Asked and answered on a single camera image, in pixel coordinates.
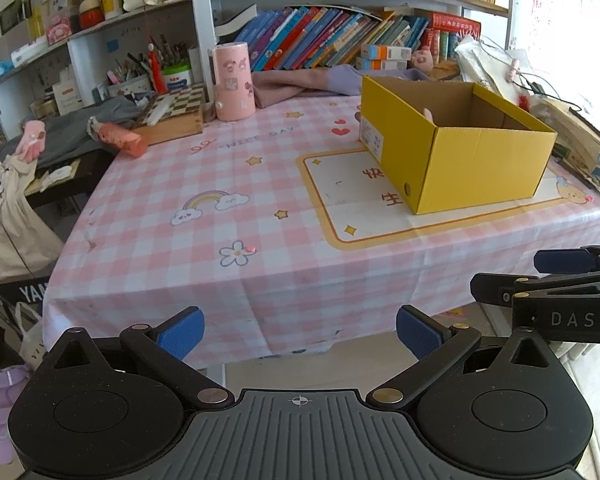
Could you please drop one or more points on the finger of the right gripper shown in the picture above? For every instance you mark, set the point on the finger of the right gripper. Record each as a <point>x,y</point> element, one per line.
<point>490,288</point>
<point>568,261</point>

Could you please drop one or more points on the pink lotion bottle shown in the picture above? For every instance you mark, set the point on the pink lotion bottle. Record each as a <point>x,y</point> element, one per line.
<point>125,140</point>

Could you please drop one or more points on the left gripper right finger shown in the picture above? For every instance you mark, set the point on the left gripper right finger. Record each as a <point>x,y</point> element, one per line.
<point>438,349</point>

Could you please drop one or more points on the pink fluffy glove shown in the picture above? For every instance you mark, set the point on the pink fluffy glove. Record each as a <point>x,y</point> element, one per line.
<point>428,114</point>

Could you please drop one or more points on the pink sticker cylinder container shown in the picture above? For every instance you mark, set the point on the pink sticker cylinder container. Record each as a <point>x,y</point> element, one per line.
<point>233,88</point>

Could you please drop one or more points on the pile of papers and books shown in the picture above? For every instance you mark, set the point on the pile of papers and books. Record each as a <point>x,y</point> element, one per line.
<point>578,131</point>

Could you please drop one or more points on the beige tote bag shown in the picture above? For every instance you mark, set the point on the beige tote bag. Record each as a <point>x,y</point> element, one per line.
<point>27,244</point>

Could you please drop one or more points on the orange blue white carton upper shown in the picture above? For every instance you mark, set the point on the orange blue white carton upper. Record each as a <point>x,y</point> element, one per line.
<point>377,52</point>

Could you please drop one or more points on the white shelving unit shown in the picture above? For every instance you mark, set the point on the white shelving unit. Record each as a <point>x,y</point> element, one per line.
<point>88,49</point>

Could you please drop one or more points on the orange blue white carton lower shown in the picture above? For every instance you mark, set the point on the orange blue white carton lower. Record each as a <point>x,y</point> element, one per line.
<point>366,64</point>

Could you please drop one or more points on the small pink glove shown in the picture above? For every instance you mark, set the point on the small pink glove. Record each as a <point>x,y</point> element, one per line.
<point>32,142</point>

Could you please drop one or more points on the orange blue white carton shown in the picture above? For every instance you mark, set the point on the orange blue white carton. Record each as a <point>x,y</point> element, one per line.
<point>366,64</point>
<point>377,52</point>

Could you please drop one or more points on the pink pig plush toy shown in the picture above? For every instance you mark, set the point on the pink pig plush toy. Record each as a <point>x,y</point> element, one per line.
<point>422,60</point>

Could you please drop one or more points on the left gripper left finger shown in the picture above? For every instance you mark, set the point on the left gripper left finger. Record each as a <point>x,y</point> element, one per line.
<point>161,351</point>

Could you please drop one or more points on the pink purple fleece garment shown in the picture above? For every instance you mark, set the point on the pink purple fleece garment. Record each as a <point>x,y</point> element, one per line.
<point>276,86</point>

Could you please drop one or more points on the grey cloth on side table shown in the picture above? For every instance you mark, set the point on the grey cloth on side table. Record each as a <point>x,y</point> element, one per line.
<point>67,137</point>

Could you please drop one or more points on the row of leaning books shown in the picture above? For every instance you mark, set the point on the row of leaning books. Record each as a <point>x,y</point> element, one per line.
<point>304,37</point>

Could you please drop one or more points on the yellow cardboard box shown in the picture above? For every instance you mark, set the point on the yellow cardboard box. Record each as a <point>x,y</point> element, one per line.
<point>481,149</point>

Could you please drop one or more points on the red tassel ornament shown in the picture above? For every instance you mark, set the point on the red tassel ornament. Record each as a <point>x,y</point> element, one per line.
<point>155,67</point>

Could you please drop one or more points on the wooden chess board box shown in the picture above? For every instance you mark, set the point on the wooden chess board box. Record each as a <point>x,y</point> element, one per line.
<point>172,116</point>

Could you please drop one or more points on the pink checkered tablecloth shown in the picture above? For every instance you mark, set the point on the pink checkered tablecloth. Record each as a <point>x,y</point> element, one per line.
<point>284,232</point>

